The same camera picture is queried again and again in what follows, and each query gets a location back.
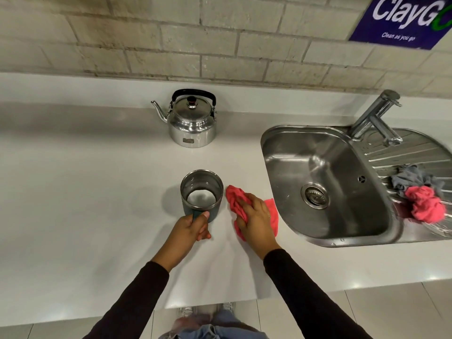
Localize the person's left hand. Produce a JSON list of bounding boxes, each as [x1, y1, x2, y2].
[[165, 211, 212, 260]]

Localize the person's right hand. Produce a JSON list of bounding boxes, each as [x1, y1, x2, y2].
[[234, 193, 282, 260]]

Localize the green steel-lined mug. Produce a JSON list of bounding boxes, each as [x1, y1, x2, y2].
[[180, 169, 224, 224]]

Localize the red cleaning cloth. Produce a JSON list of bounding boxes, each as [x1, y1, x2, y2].
[[226, 185, 280, 242]]

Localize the person's left forearm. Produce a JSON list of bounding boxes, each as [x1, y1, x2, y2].
[[83, 243, 185, 339]]

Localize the person's right forearm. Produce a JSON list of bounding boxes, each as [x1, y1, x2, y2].
[[262, 246, 373, 339]]

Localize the steel sink drain strainer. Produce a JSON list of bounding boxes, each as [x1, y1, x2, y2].
[[301, 183, 330, 210]]

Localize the person's blue jeans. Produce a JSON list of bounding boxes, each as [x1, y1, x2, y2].
[[169, 308, 270, 339]]

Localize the stainless steel sink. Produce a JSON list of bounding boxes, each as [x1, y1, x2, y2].
[[261, 124, 452, 248]]

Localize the chrome faucet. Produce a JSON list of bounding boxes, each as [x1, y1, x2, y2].
[[349, 89, 404, 147]]

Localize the crumpled grey cloth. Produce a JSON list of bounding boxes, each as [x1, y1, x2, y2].
[[390, 164, 446, 200]]

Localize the crumpled red cloth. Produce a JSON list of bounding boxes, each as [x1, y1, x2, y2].
[[404, 186, 447, 224]]

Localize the steel kettle with black handle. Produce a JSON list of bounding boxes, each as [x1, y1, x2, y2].
[[151, 89, 217, 149]]

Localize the blue wall sign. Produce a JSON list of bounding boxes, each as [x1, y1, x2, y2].
[[348, 0, 452, 51]]

